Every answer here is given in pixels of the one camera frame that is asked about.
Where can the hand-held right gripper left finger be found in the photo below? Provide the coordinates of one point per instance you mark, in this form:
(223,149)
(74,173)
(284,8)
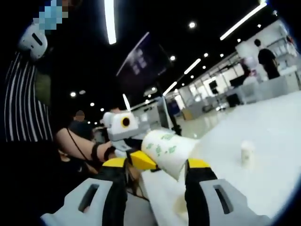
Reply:
(115,186)

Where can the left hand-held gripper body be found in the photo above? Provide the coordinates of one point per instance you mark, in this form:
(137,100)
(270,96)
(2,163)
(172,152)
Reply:
(117,131)

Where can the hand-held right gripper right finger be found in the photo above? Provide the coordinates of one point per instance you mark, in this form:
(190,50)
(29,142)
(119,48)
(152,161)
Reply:
(195,188)

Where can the person's left hand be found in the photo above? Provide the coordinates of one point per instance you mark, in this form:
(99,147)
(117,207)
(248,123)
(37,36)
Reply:
(111,153)

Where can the brown cardboard box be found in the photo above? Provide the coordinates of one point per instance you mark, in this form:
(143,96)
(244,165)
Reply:
(187,114)

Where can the short ceiling light strip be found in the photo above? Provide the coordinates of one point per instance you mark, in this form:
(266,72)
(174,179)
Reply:
(192,66)
(170,88)

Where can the black screen on stand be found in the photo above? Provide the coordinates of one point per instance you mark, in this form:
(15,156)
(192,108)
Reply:
(213,85)

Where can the long ceiling light strip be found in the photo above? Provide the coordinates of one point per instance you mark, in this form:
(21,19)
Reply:
(110,23)

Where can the black monitor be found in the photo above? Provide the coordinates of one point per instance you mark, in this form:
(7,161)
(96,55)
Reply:
(236,82)

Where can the grey office chair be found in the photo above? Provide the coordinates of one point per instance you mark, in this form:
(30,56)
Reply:
(265,91)

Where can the white chest-worn device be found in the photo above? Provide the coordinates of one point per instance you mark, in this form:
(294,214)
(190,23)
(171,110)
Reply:
(28,50)

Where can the group of round ceiling downlights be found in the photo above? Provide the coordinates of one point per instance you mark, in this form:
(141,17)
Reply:
(192,24)

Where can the white display shelf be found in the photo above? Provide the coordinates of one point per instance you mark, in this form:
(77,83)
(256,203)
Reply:
(289,51)

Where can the curved ceiling light strip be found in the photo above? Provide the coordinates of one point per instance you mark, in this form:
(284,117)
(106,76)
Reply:
(243,21)

